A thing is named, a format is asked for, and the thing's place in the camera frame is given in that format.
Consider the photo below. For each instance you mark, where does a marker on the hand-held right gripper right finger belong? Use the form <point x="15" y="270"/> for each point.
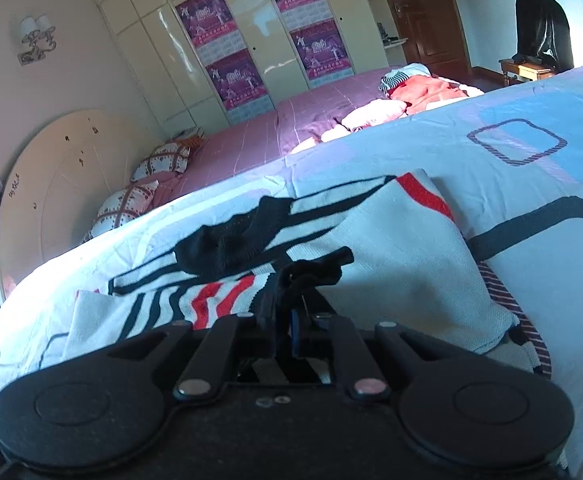
<point x="295" y="331"/>

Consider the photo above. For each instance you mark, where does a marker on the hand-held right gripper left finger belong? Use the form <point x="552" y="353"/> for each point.
<point x="269" y="327"/>

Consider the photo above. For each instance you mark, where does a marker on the black knit cloth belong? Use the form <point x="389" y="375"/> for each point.
<point x="316" y="266"/>
<point x="221" y="246"/>

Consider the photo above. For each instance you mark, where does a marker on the white black red striped garment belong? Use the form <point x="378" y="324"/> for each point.
<point x="391" y="260"/>

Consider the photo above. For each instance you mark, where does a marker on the white red patterned pillow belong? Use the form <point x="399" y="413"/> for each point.
<point x="121" y="207"/>
<point x="169" y="160"/>

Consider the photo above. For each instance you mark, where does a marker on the white blue patterned blanket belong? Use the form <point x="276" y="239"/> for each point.
<point x="471" y="185"/>

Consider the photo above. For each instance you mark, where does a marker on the cream round headboard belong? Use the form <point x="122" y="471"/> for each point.
<point x="56" y="175"/>

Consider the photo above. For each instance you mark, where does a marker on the black white striped cloth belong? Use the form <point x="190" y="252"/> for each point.
<point x="394" y="81"/>

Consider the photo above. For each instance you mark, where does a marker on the orange cloth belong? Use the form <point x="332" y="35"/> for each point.
<point x="426" y="91"/>

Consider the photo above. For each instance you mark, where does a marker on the cream glossy wardrobe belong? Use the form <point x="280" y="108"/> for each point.
<point x="161" y="60"/>

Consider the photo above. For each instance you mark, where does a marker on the light blue cloth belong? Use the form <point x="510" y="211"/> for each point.
<point x="416" y="69"/>

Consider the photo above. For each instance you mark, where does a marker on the cream corner shelf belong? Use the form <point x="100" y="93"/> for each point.
<point x="386" y="20"/>

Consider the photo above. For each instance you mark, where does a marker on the small wooden side table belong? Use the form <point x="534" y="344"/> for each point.
<point x="521" y="71"/>

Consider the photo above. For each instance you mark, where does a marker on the brown wooden door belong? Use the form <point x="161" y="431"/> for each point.
<point x="421" y="10"/>

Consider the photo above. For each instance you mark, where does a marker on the twin shade wall lamp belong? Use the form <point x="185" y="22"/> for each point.
<point x="36" y="35"/>

